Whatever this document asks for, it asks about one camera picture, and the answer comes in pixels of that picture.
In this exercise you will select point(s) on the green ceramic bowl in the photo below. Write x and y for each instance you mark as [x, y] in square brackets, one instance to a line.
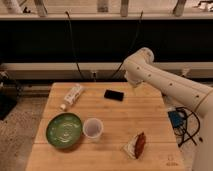
[64, 130]

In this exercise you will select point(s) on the blue connector box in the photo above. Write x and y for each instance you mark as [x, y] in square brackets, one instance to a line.
[175, 118]

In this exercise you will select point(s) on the white tube with cap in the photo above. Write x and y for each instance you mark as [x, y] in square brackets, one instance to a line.
[72, 95]

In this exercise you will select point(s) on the black eraser block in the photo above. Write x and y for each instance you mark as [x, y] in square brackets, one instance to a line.
[114, 95]

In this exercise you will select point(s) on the wall power outlet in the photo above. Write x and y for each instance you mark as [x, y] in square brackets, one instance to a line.
[94, 75]

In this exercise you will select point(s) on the translucent white cup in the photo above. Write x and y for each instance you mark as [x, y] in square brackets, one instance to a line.
[93, 129]

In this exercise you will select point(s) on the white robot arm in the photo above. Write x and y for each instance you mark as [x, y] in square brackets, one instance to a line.
[195, 96]

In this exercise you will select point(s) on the black equipment at left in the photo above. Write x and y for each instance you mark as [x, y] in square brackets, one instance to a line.
[9, 93]

